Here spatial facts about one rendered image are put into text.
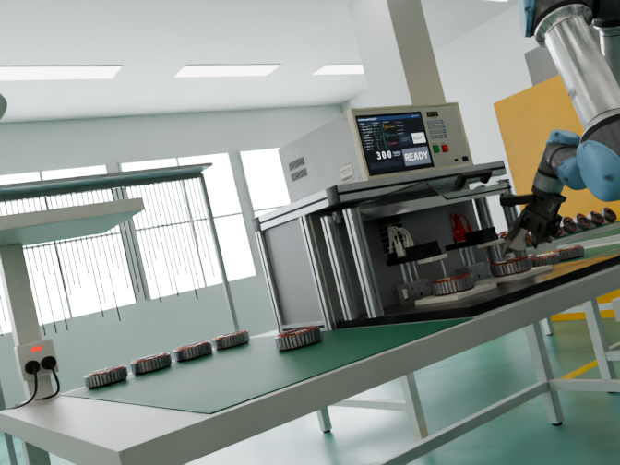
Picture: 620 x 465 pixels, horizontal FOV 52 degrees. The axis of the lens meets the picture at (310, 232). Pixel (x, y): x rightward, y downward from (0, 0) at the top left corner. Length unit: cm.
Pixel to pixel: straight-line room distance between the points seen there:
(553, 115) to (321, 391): 468
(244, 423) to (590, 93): 86
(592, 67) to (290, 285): 101
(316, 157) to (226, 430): 107
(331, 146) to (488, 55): 655
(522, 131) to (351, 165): 405
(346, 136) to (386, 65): 432
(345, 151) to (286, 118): 780
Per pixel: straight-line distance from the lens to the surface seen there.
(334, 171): 184
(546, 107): 561
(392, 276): 188
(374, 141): 178
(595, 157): 122
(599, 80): 134
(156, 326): 808
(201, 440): 99
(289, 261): 186
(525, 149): 574
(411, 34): 617
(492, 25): 830
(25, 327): 186
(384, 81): 610
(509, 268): 182
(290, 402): 106
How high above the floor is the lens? 93
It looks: 3 degrees up
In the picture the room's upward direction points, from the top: 13 degrees counter-clockwise
